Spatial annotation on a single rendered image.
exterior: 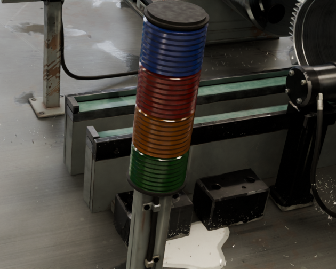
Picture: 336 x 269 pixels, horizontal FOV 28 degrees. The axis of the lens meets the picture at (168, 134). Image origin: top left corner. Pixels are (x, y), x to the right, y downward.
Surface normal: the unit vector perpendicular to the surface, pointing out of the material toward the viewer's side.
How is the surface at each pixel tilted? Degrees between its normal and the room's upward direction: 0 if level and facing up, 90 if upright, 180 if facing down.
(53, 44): 90
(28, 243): 0
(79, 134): 90
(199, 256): 0
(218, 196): 0
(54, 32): 90
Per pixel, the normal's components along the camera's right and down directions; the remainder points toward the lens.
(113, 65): 0.11, -0.85
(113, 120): 0.42, 0.52
